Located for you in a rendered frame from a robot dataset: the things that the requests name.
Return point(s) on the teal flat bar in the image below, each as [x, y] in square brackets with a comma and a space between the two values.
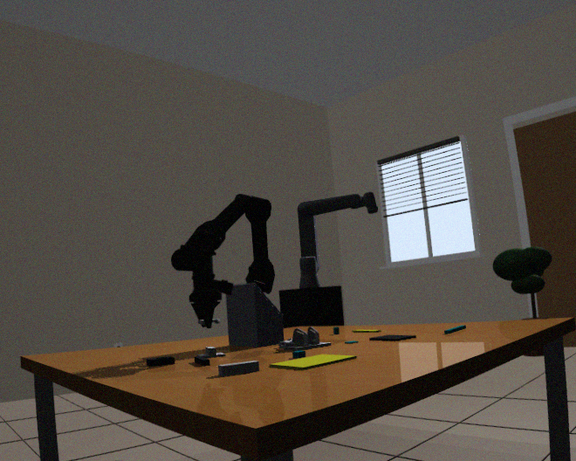
[454, 329]

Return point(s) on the yellow flat plate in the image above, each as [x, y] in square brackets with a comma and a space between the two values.
[314, 361]

